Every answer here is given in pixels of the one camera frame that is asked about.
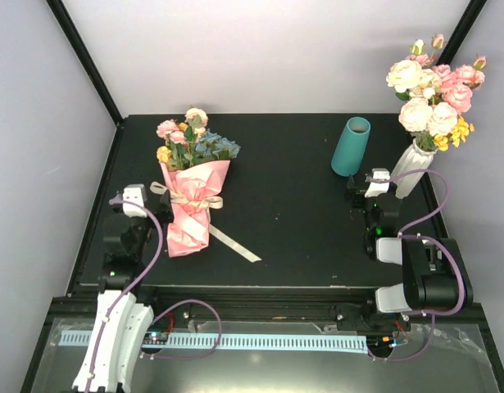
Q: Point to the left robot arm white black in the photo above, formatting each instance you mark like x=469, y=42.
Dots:
x=133, y=239

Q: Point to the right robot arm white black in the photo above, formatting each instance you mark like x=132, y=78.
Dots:
x=434, y=277

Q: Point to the left circuit board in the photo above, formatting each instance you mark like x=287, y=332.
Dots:
x=155, y=338

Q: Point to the circuit board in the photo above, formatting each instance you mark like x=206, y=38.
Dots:
x=388, y=341
x=155, y=338

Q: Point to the teal vase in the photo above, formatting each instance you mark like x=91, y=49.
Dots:
x=351, y=147

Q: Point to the cream ribbon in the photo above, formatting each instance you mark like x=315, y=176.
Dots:
x=210, y=202

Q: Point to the artificial flower bunch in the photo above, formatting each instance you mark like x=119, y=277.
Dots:
x=190, y=142

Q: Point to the black frame post left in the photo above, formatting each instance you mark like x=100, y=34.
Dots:
x=69, y=29

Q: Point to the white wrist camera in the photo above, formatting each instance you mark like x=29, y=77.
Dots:
x=134, y=197
x=379, y=182

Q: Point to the right circuit board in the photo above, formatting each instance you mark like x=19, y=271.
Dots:
x=388, y=341

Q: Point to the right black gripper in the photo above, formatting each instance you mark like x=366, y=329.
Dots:
x=351, y=189

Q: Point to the black frame post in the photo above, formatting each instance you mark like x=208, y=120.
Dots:
x=69, y=29
x=459, y=34

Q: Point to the light blue cable duct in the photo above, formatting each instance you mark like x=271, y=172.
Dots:
x=230, y=341

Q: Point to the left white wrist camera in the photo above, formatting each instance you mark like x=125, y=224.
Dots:
x=134, y=197

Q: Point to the pink wrapping paper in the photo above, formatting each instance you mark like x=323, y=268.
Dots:
x=189, y=232

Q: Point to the pink white flower bouquet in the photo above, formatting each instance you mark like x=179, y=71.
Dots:
x=435, y=97

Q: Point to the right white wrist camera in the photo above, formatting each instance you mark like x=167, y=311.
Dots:
x=379, y=182

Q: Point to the black frame post right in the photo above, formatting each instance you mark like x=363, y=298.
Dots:
x=459, y=34

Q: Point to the white ribbed vase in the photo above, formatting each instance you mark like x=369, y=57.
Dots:
x=412, y=158

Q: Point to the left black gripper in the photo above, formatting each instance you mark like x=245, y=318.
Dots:
x=166, y=210

